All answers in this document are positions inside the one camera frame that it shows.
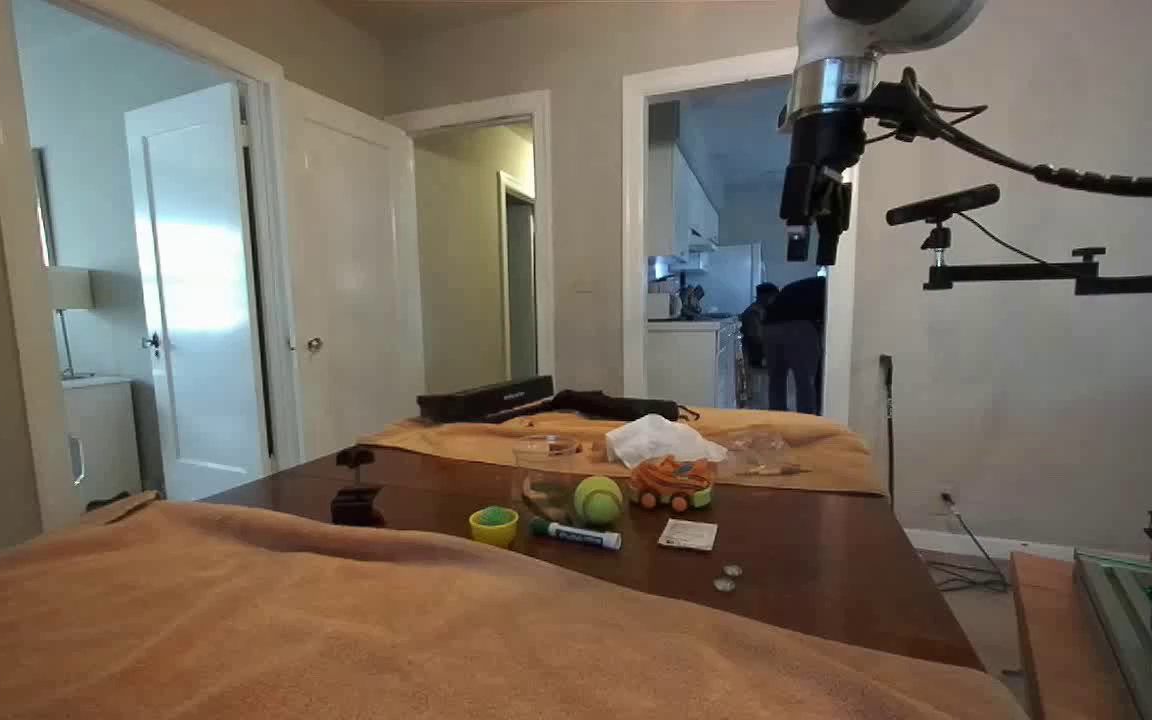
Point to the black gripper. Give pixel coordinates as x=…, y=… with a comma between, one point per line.
x=816, y=162

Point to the white paper napkin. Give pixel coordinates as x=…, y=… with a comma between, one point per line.
x=663, y=436

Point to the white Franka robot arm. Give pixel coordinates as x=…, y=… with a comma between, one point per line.
x=870, y=41

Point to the person in dark clothes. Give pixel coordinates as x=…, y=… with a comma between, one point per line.
x=791, y=340

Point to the thin dark pole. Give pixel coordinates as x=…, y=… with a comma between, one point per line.
x=886, y=426

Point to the black tripod bag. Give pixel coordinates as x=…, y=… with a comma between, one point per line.
x=610, y=407

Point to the white paper card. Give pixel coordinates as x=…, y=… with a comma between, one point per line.
x=688, y=535

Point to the yellow-green tennis ball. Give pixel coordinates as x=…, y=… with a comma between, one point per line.
x=596, y=501

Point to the small silver coin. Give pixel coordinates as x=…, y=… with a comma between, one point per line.
x=735, y=575
x=724, y=587

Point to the orange towel under black case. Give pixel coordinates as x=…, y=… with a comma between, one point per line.
x=521, y=441

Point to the clear plastic cup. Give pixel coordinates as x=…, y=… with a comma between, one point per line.
x=544, y=474

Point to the long black case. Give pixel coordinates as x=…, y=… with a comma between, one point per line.
x=482, y=399

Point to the white marker green cap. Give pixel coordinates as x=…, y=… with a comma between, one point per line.
x=583, y=536

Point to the green bowl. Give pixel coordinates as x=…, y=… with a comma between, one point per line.
x=494, y=525

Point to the white panel door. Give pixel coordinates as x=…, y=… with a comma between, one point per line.
x=199, y=295
x=350, y=280

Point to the green framed tray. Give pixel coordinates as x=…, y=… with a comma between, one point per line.
x=1140, y=627

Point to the large orange towel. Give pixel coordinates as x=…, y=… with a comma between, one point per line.
x=337, y=627

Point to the black bar camera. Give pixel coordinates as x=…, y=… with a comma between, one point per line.
x=942, y=206

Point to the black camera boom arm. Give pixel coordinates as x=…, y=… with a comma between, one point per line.
x=1070, y=277

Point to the small black clamp mount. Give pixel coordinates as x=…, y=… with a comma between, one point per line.
x=357, y=501

